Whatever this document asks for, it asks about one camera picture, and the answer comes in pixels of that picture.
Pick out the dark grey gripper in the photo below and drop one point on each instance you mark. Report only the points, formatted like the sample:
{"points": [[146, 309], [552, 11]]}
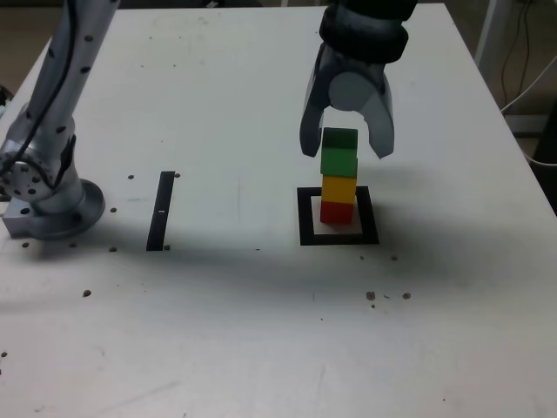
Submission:
{"points": [[359, 66]]}

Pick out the green cube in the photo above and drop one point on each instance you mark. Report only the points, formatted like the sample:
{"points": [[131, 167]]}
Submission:
{"points": [[338, 159]]}

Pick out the yellow cube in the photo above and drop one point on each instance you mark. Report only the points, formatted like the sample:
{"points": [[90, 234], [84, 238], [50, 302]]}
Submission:
{"points": [[338, 189]]}

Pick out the red cube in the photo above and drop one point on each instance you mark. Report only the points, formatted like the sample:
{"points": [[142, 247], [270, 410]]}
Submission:
{"points": [[336, 213]]}

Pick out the black tape square outline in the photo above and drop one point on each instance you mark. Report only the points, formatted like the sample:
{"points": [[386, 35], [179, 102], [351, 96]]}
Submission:
{"points": [[304, 217]]}

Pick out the white shelf board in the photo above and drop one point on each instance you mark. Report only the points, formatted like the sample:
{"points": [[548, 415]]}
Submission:
{"points": [[528, 124]]}

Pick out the black tape strip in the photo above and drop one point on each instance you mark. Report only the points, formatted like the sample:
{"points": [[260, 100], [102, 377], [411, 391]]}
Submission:
{"points": [[160, 209]]}

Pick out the white frame post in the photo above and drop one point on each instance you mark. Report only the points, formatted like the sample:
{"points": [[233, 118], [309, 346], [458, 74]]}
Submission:
{"points": [[486, 30]]}

